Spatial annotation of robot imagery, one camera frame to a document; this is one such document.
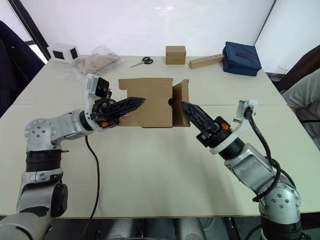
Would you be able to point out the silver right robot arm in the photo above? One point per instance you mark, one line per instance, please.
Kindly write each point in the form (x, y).
(260, 172)

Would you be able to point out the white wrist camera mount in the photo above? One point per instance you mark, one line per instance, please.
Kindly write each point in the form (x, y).
(92, 85)
(241, 130)

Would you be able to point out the clear drinking glass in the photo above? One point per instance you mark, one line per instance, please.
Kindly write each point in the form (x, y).
(282, 69)

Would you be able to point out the white cube black squares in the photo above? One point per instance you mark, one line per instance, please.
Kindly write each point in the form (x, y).
(62, 52)

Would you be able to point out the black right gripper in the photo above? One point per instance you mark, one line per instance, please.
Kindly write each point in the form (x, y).
(216, 135)

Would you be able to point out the dark jacket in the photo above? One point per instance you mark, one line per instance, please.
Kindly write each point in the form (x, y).
(15, 65)

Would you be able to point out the small closed cardboard box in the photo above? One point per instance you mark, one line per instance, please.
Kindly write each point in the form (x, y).
(175, 55)

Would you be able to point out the person in grey shirt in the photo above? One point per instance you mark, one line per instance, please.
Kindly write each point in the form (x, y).
(306, 100)

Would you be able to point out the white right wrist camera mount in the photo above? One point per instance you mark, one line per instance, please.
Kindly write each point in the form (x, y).
(241, 130)

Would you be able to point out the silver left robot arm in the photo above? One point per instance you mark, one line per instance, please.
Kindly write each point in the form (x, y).
(40, 132)

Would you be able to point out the black frame post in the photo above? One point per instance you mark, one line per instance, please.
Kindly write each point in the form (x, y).
(32, 27)

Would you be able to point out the open brown cardboard box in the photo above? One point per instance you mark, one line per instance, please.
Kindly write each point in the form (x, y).
(152, 105)

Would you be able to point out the navy blue fabric bag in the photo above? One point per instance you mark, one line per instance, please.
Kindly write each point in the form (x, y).
(241, 58)

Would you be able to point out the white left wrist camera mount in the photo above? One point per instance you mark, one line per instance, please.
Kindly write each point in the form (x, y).
(92, 85)

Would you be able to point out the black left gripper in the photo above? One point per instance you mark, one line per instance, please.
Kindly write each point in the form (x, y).
(100, 112)

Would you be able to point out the clear plastic bag brown contents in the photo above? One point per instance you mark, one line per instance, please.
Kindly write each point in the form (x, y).
(96, 62)

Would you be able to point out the wooden block with holes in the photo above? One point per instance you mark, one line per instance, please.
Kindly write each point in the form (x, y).
(206, 61)

